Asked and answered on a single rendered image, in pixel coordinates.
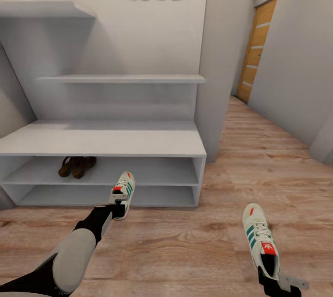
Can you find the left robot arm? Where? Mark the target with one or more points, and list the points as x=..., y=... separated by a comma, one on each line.
x=62, y=271

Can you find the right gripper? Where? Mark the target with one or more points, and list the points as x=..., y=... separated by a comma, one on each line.
x=273, y=289

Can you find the sandal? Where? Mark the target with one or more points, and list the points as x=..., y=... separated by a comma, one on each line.
x=67, y=167
x=83, y=165

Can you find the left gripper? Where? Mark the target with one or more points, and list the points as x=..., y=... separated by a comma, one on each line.
x=119, y=210

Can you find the gym shoe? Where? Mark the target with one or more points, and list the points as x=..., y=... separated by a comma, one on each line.
x=125, y=185
x=263, y=250

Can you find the door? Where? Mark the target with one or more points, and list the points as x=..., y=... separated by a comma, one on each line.
x=261, y=24

